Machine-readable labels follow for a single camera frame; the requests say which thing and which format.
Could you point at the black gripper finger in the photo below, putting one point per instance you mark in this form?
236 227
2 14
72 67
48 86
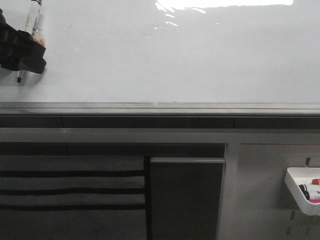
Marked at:
33 60

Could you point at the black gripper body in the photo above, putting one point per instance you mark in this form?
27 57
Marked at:
15 45

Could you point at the black whiteboard marker with tape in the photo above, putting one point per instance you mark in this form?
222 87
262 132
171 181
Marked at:
32 32

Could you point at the grey fabric pocket organizer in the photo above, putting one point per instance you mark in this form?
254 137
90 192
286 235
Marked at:
74 198

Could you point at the white plastic marker tray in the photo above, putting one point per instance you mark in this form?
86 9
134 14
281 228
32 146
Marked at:
296 176

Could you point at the black capped marker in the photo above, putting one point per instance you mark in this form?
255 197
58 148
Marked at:
310 188

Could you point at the red capped marker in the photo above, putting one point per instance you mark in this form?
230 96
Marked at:
315 181

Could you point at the pink capped marker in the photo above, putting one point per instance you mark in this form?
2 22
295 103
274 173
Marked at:
312 197

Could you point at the white whiteboard with aluminium frame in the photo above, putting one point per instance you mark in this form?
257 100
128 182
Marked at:
176 57

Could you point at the grey metal stand frame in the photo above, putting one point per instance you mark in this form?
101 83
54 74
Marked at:
204 184

